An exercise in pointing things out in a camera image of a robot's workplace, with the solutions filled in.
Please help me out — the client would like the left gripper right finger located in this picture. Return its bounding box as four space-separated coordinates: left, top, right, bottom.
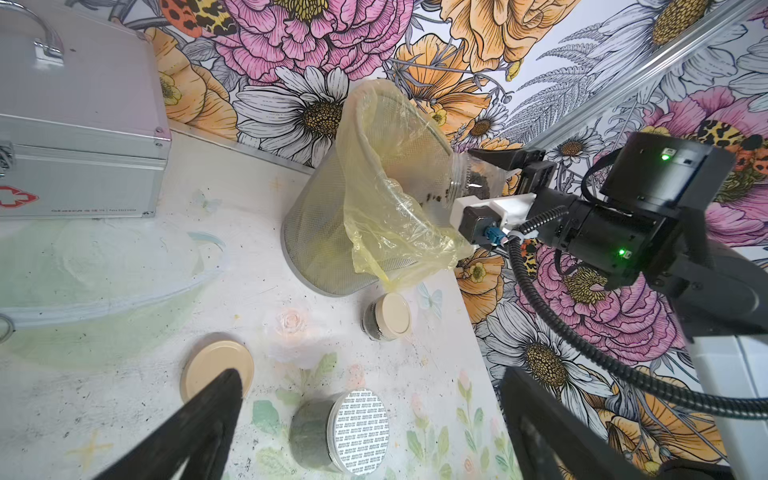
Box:
500 367 642 479

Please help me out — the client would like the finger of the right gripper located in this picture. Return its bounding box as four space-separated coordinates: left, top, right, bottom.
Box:
468 148 529 171

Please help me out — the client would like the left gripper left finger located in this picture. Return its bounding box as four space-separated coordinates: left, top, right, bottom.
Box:
97 368 243 479

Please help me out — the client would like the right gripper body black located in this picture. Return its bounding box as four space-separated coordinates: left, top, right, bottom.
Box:
515 158 570 220

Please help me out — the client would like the clear jar beige lid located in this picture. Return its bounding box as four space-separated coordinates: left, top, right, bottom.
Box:
411 153 512 223

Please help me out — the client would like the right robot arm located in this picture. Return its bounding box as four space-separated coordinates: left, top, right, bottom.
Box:
450 133 767 479

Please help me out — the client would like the foil sealed tea jar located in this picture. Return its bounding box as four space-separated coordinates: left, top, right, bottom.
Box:
289 389 390 476

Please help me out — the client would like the yellow bin liner bag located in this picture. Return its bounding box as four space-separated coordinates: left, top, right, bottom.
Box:
334 80 473 291

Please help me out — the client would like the clear plastic bowl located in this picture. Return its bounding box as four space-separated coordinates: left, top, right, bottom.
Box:
1 220 228 369

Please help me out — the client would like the closed beige lid jar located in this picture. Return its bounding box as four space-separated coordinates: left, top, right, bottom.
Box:
362 293 411 341

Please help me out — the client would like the mesh waste bin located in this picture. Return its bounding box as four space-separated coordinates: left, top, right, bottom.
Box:
281 140 381 297

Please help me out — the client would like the silver first aid case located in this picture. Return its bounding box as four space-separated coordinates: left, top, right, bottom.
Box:
1 1 171 219

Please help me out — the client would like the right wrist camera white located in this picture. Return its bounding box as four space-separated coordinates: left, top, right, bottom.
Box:
449 193 536 248

